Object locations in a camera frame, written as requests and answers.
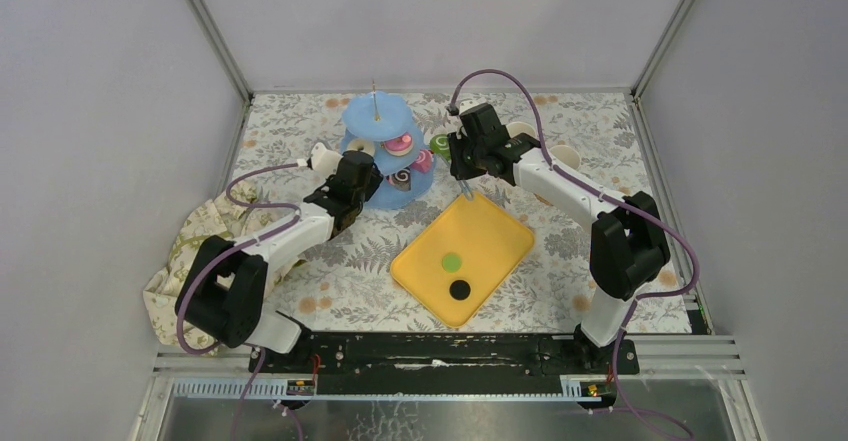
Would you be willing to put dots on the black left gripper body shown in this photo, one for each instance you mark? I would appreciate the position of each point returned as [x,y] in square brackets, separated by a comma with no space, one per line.
[365,177]

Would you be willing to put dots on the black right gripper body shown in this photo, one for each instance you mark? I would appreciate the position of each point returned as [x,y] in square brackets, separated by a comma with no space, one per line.
[466,156]

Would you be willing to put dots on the pink ceramic mug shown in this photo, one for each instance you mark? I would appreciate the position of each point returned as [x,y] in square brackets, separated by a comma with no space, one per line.
[517,128]

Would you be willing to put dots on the green swirl roll cake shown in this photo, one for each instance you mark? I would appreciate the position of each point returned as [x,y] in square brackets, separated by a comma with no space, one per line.
[439,145]

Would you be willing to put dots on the white glazed donut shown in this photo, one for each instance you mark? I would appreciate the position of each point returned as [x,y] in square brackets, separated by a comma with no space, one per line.
[361,145]

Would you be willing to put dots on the chocolate swirl roll cake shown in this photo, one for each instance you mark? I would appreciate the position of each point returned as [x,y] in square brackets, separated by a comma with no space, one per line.
[401,180]

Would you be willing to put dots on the pink swirl roll cake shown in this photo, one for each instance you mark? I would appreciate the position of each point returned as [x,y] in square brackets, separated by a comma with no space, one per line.
[423,162]

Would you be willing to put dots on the pink sprinkled donut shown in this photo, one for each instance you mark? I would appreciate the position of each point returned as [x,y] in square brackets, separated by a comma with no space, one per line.
[399,146]

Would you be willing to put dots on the blue three-tier cake stand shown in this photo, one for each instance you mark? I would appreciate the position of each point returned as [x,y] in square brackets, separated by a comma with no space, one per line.
[380,116]

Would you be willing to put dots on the green ceramic mug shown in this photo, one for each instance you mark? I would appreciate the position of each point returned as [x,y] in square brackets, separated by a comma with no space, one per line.
[565,157]

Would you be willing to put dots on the yellow serving tray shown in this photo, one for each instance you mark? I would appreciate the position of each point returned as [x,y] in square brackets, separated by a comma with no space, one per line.
[491,242]

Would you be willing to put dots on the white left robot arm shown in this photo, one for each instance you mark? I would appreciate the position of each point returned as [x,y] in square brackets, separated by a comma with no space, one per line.
[224,294]

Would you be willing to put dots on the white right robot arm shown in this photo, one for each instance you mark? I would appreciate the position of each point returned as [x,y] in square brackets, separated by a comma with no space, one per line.
[628,246]

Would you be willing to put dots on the floral tablecloth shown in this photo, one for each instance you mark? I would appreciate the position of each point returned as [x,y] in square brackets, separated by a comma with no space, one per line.
[345,284]

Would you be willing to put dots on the green macaron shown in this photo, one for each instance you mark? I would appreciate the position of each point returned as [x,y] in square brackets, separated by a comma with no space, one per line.
[451,262]

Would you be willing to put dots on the beige printed cloth bag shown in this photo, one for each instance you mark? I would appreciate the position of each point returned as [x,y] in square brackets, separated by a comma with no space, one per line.
[221,216]

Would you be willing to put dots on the black sandwich cookie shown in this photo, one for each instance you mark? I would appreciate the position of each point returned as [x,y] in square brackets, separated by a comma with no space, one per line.
[460,290]

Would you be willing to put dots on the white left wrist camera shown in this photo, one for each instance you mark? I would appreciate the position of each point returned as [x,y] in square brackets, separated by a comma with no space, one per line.
[324,160]

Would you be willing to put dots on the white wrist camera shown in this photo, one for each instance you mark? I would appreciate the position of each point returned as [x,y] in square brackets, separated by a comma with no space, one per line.
[324,160]
[468,104]

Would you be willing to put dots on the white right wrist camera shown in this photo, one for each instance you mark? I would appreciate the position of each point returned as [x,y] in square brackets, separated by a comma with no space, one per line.
[468,104]

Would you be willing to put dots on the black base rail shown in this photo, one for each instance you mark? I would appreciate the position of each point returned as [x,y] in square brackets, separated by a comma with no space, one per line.
[433,364]

